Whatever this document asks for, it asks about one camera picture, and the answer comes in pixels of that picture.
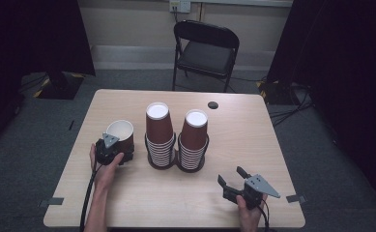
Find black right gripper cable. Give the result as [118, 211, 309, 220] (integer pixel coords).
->
[256, 198, 271, 232]

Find black stand base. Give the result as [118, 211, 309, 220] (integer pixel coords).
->
[33, 71, 86, 101]
[256, 79, 294, 106]

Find stack of brown paper cups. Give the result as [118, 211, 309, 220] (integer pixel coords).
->
[178, 108, 210, 171]
[145, 101, 177, 168]

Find white wall socket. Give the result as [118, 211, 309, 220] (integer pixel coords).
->
[168, 0, 192, 15]

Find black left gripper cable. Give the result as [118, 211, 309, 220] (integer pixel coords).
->
[79, 163, 103, 232]

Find black curtain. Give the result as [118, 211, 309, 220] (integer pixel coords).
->
[0, 0, 97, 153]
[266, 0, 376, 206]

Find person's right hand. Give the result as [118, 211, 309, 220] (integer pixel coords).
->
[235, 193, 269, 232]

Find person's left hand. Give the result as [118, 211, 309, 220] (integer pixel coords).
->
[89, 143, 126, 191]

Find black floor cables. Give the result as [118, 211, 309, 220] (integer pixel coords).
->
[268, 81, 314, 128]

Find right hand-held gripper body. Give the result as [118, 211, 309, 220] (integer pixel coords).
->
[222, 173, 281, 211]

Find brown paper cup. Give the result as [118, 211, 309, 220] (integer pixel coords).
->
[105, 119, 135, 157]

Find black folding chair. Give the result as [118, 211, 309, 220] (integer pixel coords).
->
[171, 19, 241, 94]

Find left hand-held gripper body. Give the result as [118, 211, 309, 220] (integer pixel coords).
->
[95, 132, 126, 166]

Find grey tape strip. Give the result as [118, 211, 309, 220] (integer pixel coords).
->
[285, 193, 307, 204]
[38, 196, 65, 208]

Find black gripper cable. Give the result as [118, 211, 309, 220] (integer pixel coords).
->
[79, 163, 103, 232]
[256, 198, 271, 232]

